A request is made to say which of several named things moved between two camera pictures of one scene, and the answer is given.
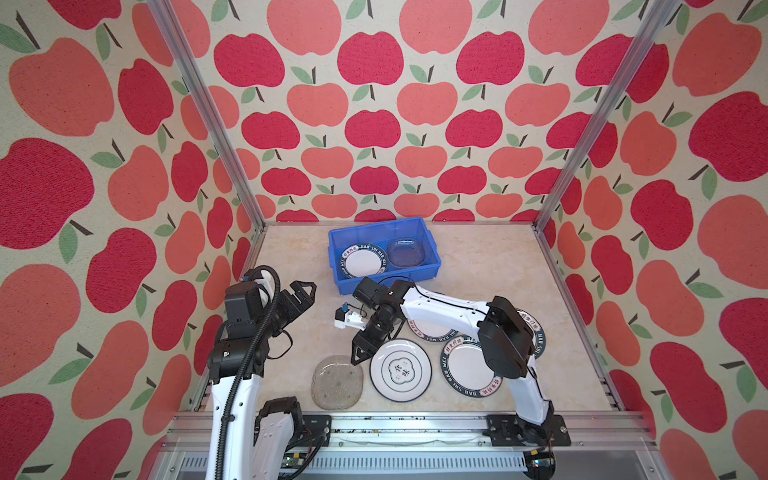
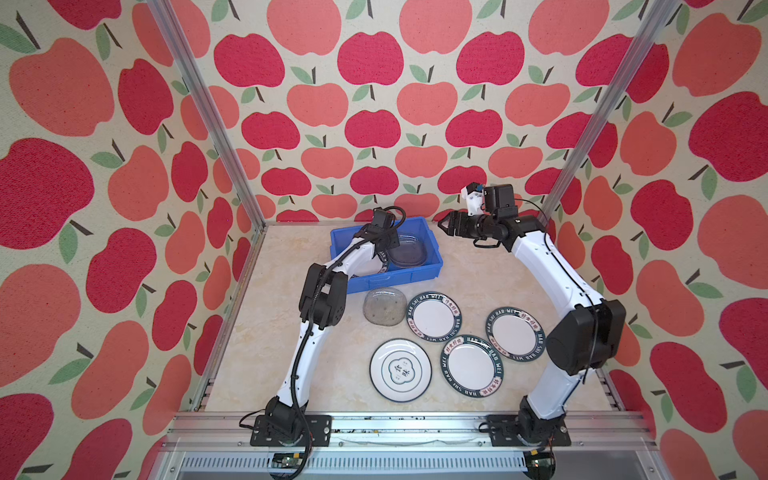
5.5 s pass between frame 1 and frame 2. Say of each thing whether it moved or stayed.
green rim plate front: stayed
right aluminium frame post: stayed
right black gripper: moved
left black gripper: moved
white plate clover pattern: stayed
